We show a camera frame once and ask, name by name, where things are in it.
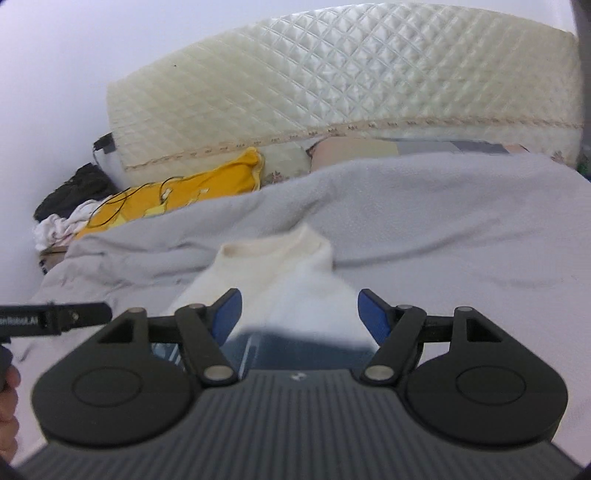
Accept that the floral pillow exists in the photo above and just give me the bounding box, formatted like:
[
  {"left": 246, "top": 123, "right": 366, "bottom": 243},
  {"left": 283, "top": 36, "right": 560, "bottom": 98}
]
[{"left": 256, "top": 141, "right": 315, "bottom": 190}]

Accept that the white crumpled cloth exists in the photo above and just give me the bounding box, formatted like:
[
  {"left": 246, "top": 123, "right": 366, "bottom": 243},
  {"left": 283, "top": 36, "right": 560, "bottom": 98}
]
[{"left": 33, "top": 199, "right": 112, "bottom": 253}]

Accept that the person's left hand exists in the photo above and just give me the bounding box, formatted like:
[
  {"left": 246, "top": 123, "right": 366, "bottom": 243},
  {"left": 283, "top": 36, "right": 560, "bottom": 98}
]
[{"left": 0, "top": 364, "right": 22, "bottom": 460}]

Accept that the white fleece sweater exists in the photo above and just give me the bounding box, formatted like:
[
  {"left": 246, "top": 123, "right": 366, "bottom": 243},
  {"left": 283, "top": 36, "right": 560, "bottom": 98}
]
[{"left": 166, "top": 224, "right": 380, "bottom": 371}]

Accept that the pink and grey patchwork quilt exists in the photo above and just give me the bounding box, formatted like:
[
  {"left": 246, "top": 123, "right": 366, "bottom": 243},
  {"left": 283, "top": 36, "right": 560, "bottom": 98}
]
[{"left": 307, "top": 136, "right": 532, "bottom": 174}]

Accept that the white patterned bedsheet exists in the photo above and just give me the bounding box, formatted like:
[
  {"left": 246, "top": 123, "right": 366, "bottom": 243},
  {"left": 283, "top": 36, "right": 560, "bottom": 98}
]
[{"left": 0, "top": 272, "right": 130, "bottom": 467}]

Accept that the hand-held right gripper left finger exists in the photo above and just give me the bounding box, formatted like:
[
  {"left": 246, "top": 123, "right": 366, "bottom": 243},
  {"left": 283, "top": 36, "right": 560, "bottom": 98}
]
[{"left": 95, "top": 288, "right": 243, "bottom": 387}]

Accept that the cream quilted mattress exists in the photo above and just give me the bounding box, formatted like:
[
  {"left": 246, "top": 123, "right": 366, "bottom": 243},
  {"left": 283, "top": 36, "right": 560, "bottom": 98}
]
[{"left": 107, "top": 4, "right": 583, "bottom": 174}]

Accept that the black cloth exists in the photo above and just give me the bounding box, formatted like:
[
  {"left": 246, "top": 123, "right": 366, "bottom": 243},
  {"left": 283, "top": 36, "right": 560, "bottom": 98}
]
[{"left": 33, "top": 162, "right": 119, "bottom": 222}]

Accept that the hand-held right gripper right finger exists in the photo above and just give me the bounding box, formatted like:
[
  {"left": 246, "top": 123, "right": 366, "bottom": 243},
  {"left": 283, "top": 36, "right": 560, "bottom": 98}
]
[{"left": 358, "top": 288, "right": 505, "bottom": 387}]

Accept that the yellow pillow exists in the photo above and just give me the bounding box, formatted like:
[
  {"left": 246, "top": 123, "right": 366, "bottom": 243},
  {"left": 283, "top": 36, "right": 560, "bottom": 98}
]
[{"left": 74, "top": 147, "right": 265, "bottom": 239}]

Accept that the thin black cable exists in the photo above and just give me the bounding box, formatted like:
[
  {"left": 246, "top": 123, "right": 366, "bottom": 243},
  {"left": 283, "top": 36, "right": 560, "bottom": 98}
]
[{"left": 88, "top": 175, "right": 209, "bottom": 230}]

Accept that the grey garment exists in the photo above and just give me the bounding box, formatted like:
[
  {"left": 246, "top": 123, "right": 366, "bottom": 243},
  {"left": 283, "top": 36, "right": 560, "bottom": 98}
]
[{"left": 9, "top": 152, "right": 591, "bottom": 370}]

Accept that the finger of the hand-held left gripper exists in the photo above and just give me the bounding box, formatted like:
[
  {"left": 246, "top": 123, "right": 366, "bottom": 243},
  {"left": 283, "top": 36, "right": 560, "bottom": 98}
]
[{"left": 44, "top": 302, "right": 113, "bottom": 334}]

